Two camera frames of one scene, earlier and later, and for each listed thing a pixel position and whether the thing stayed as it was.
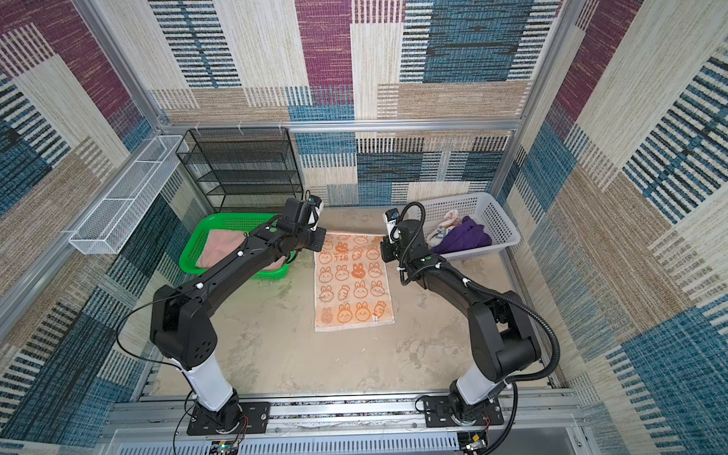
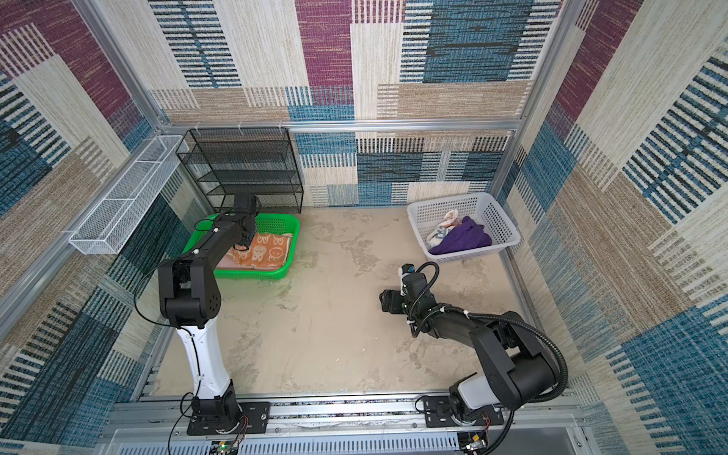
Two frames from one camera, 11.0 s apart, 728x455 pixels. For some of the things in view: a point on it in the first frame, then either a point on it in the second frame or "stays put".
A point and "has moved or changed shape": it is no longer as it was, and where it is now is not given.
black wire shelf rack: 244,170 stays put
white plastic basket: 479,206 stays put
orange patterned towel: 351,283 has moved or changed shape
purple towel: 467,235 stays put
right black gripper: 388,249 → 391,299
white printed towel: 449,221 stays put
